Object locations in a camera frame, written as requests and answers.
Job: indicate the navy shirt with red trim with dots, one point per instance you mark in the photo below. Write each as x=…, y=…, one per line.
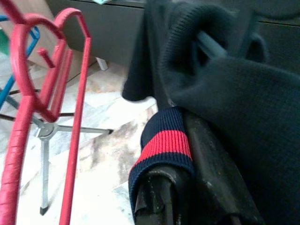
x=234, y=117

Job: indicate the black television cabinet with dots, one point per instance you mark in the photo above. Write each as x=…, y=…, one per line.
x=112, y=28

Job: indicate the blue plastic clothes hanger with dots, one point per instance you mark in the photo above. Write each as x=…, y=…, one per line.
x=8, y=91

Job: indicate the green plastic clothes hanger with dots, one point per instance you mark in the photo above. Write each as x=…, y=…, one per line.
x=2, y=38

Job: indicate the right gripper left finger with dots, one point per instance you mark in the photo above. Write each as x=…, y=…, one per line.
x=159, y=199

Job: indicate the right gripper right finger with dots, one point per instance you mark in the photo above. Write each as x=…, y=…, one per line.
x=215, y=187

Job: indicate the silver metal clothes rack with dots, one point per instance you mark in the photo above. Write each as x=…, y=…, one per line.
x=44, y=175

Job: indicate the red plastic clothes hanger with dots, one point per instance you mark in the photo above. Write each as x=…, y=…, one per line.
x=77, y=117

